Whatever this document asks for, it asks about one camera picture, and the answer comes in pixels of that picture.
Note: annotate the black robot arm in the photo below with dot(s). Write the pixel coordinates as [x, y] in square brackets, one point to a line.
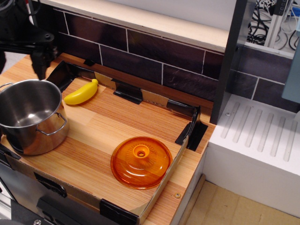
[17, 11]

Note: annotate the orange transparent pot lid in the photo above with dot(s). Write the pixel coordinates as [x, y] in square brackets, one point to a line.
[140, 162]

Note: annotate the white ridged drain board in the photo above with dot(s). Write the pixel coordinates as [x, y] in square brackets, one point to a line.
[254, 151]

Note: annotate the brass screw washer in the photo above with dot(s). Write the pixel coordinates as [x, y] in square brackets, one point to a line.
[177, 195]

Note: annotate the dark shelf frame with tiles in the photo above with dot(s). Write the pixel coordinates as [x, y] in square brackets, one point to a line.
[192, 70]

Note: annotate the stainless steel pot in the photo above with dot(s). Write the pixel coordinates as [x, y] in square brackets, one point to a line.
[32, 116]

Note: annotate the yellow plastic banana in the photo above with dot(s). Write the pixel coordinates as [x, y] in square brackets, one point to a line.
[82, 94]

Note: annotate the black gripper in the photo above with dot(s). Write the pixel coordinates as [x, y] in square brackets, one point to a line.
[26, 38]

